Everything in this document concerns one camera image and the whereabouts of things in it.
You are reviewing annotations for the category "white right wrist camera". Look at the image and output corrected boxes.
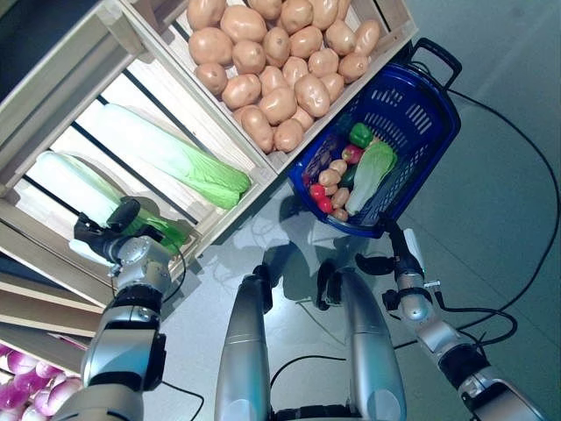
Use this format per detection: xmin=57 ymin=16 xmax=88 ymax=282
xmin=401 ymin=227 xmax=427 ymax=276

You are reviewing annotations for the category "thin black tether cable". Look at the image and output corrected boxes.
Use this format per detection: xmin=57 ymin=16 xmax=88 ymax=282
xmin=269 ymin=354 xmax=352 ymax=387

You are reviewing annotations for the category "silver robot leg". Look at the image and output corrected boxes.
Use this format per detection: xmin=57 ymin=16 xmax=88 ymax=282
xmin=316 ymin=259 xmax=408 ymax=421
xmin=213 ymin=262 xmax=273 ymax=421

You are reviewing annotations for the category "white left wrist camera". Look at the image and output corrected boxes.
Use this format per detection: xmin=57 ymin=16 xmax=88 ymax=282
xmin=67 ymin=238 xmax=113 ymax=269

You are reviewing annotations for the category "red apple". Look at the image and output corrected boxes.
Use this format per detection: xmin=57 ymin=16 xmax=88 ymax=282
xmin=341 ymin=144 xmax=365 ymax=164

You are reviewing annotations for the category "silver left robot leg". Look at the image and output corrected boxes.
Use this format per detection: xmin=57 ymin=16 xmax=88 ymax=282
xmin=213 ymin=262 xmax=273 ymax=421

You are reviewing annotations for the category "green bell pepper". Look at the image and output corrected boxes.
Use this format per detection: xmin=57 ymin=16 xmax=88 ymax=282
xmin=349 ymin=122 xmax=374 ymax=148

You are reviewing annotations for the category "silver right robot leg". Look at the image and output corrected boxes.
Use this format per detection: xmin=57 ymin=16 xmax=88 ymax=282
xmin=316 ymin=259 xmax=408 ymax=421

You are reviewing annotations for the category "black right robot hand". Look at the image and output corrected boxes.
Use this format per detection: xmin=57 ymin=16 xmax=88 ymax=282
xmin=354 ymin=217 xmax=412 ymax=277

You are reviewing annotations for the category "small napa cabbage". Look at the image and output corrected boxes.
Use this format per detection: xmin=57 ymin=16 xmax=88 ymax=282
xmin=344 ymin=140 xmax=399 ymax=217

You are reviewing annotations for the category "long black floor cable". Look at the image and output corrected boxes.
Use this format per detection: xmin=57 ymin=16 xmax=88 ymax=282
xmin=394 ymin=87 xmax=561 ymax=350

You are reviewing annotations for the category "long napa cabbage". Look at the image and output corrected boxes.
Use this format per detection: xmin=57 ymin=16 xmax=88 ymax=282
xmin=76 ymin=103 xmax=252 ymax=211
xmin=32 ymin=151 xmax=192 ymax=246

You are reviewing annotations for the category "wooden display shelf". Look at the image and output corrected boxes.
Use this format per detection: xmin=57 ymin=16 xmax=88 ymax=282
xmin=0 ymin=0 xmax=417 ymax=378

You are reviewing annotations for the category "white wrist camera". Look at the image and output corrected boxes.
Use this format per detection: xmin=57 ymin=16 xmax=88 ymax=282
xmin=67 ymin=238 xmax=113 ymax=269
xmin=401 ymin=227 xmax=427 ymax=276

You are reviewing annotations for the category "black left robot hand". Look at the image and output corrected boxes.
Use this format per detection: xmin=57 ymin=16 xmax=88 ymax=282
xmin=73 ymin=197 xmax=142 ymax=260

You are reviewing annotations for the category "blue plastic shopping basket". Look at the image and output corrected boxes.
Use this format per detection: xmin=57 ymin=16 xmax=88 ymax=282
xmin=288 ymin=38 xmax=464 ymax=240

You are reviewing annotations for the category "dark robot waist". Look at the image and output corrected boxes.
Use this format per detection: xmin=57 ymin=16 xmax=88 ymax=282
xmin=267 ymin=405 xmax=352 ymax=421

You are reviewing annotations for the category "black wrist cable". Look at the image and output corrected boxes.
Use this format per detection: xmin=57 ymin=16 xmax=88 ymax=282
xmin=431 ymin=280 xmax=521 ymax=347

